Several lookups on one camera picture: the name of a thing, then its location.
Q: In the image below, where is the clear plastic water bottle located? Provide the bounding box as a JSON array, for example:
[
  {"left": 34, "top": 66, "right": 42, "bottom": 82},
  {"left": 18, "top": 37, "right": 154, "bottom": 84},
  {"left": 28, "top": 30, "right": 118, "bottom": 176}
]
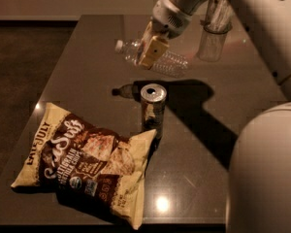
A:
[{"left": 114, "top": 40, "right": 188, "bottom": 78}]

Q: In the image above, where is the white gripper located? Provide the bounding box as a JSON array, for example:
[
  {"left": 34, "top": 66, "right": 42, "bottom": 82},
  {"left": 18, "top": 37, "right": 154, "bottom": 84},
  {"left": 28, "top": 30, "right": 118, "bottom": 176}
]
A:
[{"left": 138, "top": 0, "right": 192, "bottom": 69}]

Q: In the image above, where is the yellow brown tortilla chips bag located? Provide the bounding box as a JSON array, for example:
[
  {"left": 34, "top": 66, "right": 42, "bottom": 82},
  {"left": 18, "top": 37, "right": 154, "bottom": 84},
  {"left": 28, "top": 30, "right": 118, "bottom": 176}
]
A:
[{"left": 12, "top": 103, "right": 156, "bottom": 229}]

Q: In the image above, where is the glass cup with utensils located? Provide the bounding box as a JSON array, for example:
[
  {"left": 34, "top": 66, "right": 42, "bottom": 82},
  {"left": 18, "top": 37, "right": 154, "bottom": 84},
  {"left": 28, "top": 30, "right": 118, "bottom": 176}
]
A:
[{"left": 204, "top": 0, "right": 233, "bottom": 34}]

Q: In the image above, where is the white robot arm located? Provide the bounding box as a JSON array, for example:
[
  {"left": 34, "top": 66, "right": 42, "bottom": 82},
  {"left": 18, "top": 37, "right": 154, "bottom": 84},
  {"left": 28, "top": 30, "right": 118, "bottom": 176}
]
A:
[{"left": 144, "top": 0, "right": 291, "bottom": 233}]

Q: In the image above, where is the opened aluminium drink can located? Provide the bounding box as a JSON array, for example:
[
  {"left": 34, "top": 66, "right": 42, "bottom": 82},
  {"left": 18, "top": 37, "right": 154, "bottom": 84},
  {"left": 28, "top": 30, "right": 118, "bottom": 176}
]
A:
[{"left": 141, "top": 83, "right": 167, "bottom": 139}]

